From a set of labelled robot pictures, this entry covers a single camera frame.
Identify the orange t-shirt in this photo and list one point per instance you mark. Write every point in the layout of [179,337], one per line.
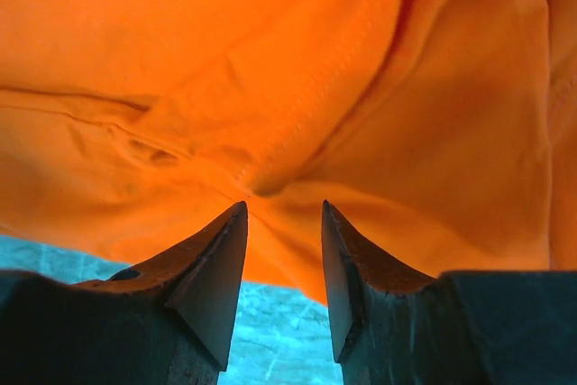
[444,129]

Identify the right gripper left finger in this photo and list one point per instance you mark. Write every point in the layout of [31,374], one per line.
[167,320]

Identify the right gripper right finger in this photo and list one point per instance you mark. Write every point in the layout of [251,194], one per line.
[392,324]

